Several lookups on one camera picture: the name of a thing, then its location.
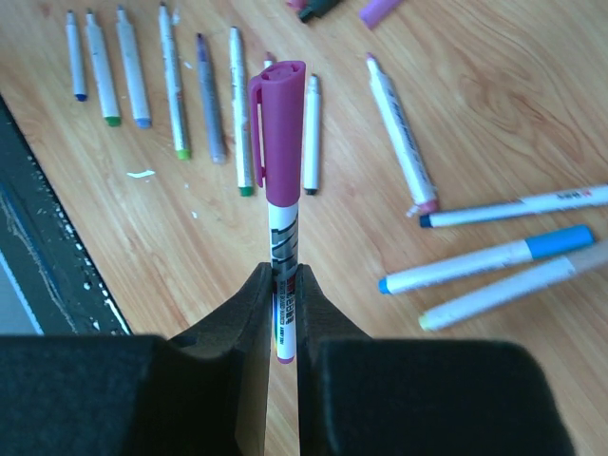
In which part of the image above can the lime green capped pen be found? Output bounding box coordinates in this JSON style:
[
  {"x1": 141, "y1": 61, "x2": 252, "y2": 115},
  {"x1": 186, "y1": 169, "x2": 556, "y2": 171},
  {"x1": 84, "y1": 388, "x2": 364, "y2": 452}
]
[{"x1": 159, "y1": 1, "x2": 191, "y2": 161}]

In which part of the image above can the sky blue capped marker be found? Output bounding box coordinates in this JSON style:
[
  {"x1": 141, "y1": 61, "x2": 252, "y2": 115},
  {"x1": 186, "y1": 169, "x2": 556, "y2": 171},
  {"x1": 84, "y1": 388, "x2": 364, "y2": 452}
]
[{"x1": 378, "y1": 224, "x2": 595, "y2": 295}]

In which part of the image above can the black pen cap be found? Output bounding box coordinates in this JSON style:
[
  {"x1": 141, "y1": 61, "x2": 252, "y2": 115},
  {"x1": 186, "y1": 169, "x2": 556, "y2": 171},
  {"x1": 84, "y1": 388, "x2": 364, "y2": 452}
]
[{"x1": 297, "y1": 0, "x2": 341, "y2": 23}]

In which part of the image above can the dark blue tipped pen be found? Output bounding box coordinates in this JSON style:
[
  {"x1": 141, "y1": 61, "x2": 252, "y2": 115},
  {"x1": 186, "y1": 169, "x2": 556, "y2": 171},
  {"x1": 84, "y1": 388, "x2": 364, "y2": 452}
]
[{"x1": 419, "y1": 183, "x2": 607, "y2": 228}]

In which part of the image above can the light blue capped marker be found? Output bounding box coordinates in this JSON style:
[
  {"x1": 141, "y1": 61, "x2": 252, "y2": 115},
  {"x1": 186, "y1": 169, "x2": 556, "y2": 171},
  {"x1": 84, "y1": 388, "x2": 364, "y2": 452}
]
[{"x1": 116, "y1": 6, "x2": 152, "y2": 129}]

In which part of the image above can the lilac capped white marker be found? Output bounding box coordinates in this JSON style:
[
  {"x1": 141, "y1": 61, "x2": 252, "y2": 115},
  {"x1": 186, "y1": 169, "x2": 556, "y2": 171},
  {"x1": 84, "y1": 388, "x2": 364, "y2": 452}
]
[{"x1": 366, "y1": 53, "x2": 439, "y2": 215}]

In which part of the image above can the dark green capped pen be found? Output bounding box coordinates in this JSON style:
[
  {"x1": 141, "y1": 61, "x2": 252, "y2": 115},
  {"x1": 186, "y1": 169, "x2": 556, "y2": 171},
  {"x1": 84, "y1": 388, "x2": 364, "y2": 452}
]
[{"x1": 229, "y1": 27, "x2": 254, "y2": 197}]

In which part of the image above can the lilac marker cap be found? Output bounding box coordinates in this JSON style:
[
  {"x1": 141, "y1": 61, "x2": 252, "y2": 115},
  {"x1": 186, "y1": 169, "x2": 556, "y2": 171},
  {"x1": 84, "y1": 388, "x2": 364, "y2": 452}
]
[{"x1": 359, "y1": 0, "x2": 403, "y2": 29}]

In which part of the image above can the pink capped white pen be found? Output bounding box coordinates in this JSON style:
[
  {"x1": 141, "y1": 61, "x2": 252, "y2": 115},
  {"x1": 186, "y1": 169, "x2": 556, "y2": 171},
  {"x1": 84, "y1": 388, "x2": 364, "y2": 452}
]
[{"x1": 264, "y1": 51, "x2": 275, "y2": 68}]

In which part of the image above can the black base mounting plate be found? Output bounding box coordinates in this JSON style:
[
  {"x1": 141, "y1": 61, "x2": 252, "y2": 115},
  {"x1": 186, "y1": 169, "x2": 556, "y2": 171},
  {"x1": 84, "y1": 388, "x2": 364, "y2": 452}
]
[{"x1": 1, "y1": 104, "x2": 131, "y2": 335}]

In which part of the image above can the pink pen cap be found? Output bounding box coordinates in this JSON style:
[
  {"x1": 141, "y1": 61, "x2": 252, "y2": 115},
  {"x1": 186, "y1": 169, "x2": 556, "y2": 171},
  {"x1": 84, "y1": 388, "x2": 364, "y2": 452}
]
[{"x1": 286, "y1": 0, "x2": 306, "y2": 10}]

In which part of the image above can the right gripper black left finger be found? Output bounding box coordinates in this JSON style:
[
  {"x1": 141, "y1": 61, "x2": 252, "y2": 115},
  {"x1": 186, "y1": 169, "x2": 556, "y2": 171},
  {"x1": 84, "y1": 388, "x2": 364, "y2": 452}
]
[{"x1": 1, "y1": 263, "x2": 272, "y2": 455}]

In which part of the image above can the yellow white pen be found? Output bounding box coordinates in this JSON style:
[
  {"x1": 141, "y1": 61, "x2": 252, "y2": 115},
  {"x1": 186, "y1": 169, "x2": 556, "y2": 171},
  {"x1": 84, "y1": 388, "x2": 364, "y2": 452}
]
[{"x1": 419, "y1": 240, "x2": 607, "y2": 332}]

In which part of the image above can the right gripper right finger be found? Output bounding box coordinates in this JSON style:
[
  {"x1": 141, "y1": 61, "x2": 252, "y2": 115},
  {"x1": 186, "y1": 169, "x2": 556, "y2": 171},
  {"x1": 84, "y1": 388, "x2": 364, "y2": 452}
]
[{"x1": 296, "y1": 265, "x2": 575, "y2": 455}]

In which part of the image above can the black capped clear pen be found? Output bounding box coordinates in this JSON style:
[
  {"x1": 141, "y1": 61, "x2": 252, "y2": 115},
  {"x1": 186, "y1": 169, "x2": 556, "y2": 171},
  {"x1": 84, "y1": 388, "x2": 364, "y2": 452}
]
[{"x1": 303, "y1": 74, "x2": 321, "y2": 196}]

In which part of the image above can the green capped white marker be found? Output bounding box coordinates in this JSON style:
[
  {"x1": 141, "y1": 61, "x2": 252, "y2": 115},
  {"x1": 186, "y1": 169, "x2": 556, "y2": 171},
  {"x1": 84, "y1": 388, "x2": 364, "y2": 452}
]
[{"x1": 85, "y1": 9, "x2": 122, "y2": 127}]

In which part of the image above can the purple capped pen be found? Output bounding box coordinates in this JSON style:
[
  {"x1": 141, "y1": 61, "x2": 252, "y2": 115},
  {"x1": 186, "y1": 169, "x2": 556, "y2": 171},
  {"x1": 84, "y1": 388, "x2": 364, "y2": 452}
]
[{"x1": 248, "y1": 61, "x2": 306, "y2": 364}]

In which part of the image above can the grey marker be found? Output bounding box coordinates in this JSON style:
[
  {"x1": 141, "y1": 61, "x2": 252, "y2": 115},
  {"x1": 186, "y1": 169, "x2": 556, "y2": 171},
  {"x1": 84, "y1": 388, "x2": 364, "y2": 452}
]
[{"x1": 196, "y1": 33, "x2": 226, "y2": 164}]

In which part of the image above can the blue capped white marker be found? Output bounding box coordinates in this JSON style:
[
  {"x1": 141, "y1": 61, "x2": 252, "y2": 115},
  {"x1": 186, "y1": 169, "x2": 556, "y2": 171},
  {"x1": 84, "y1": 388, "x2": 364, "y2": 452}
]
[{"x1": 66, "y1": 9, "x2": 88, "y2": 103}]

